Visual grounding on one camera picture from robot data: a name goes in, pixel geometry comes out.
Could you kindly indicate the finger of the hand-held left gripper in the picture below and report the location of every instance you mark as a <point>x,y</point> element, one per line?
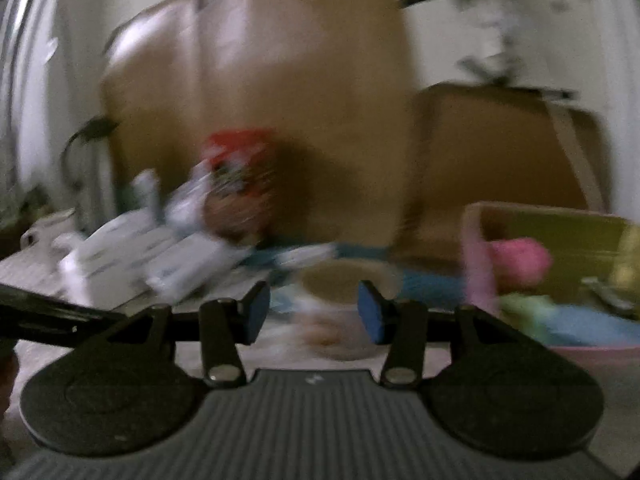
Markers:
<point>45,312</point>

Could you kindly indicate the light blue soft cloth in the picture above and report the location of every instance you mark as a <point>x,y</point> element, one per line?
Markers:
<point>590,325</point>

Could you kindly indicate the white spotted cloth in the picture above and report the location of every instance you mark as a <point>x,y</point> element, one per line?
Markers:
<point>500,20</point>

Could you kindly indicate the pink basket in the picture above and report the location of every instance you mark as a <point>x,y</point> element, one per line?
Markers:
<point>472,270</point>

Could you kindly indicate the steel thermos jug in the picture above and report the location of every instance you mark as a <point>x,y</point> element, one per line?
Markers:
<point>93,129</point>

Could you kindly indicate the clear plastic bag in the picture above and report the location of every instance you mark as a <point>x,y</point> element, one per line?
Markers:
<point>187,200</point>

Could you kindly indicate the pink plush toy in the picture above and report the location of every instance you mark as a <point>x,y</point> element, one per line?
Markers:
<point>520,259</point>

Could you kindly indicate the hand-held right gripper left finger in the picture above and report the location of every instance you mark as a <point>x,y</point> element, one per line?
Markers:
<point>257,310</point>

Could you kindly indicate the patterned tablecloth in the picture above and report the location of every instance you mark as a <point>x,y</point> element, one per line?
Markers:
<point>30,272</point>

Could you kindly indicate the red cereal box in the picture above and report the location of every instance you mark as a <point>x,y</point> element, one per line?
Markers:
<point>240,175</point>

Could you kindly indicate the large white tissue pack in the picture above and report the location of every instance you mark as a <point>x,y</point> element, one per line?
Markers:
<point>130,255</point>

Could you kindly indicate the small white bottle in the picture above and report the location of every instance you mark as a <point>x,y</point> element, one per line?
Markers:
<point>146,189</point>

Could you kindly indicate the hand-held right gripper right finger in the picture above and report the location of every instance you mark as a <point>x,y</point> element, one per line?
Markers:
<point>371,312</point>

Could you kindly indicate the white curtain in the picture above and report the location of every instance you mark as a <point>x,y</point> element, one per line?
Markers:
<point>25,70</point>

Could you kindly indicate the large wooden board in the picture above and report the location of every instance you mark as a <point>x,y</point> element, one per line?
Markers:
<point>300,85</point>

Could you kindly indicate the teal cloth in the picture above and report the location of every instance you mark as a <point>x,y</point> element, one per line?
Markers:
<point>430,285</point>

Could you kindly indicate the white enamel mug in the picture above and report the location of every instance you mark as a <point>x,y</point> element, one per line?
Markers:
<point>50,227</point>

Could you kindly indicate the green soft cloth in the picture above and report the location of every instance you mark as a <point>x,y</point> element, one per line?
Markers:
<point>525,312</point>

